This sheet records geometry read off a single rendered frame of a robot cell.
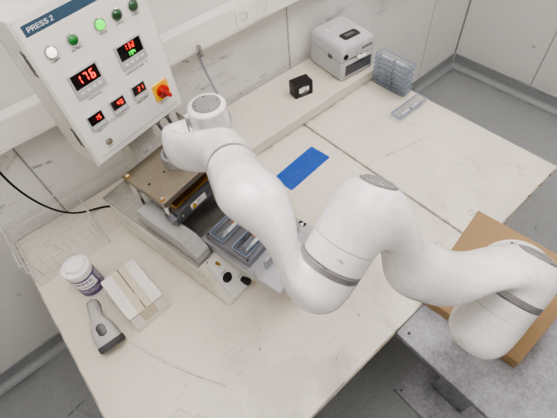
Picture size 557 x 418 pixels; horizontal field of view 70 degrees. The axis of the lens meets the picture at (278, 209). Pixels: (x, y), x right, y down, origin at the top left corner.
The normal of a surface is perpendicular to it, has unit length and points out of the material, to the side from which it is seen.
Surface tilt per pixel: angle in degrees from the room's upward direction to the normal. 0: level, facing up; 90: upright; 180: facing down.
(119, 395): 0
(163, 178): 0
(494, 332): 47
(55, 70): 90
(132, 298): 1
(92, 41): 90
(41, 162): 90
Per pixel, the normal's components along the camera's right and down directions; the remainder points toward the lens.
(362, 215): -0.22, 0.12
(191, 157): -0.43, 0.54
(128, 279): -0.08, -0.58
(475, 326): -0.67, -0.05
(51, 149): 0.65, 0.58
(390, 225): 0.27, 0.40
